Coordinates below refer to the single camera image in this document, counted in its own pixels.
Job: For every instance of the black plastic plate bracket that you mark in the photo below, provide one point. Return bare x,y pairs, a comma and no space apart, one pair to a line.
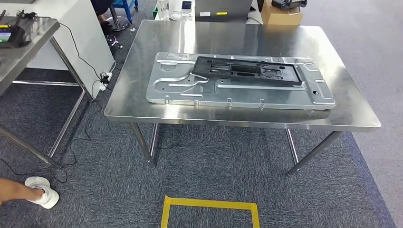
204,67

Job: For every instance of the steel workbench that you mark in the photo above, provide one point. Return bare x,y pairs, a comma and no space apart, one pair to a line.
220,37

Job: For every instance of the stamped metal panel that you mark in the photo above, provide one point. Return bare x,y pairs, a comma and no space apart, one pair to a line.
252,94

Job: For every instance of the white power strip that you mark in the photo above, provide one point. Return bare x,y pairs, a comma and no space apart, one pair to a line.
105,81

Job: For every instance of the grey laptop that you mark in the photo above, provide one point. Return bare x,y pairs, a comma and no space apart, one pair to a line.
223,9

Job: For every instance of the clear water bottle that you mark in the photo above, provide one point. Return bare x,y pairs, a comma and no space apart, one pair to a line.
163,9

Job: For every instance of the chrome stool base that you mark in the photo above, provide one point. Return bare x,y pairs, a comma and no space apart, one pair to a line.
118,23

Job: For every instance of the cardboard box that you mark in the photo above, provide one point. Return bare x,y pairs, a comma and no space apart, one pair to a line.
280,17

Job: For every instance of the white cabinet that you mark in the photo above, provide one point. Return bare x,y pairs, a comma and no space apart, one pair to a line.
91,47

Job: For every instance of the blue cart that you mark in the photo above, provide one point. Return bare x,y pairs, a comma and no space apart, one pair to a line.
126,6

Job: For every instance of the black remote controller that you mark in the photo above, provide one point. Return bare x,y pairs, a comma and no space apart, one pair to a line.
288,3

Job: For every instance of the person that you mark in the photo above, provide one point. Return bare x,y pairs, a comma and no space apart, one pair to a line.
44,196
100,4

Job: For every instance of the steel side table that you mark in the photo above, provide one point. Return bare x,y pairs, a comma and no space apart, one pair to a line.
41,34

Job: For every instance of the black handheld screen controller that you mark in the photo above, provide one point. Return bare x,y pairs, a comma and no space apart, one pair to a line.
14,36

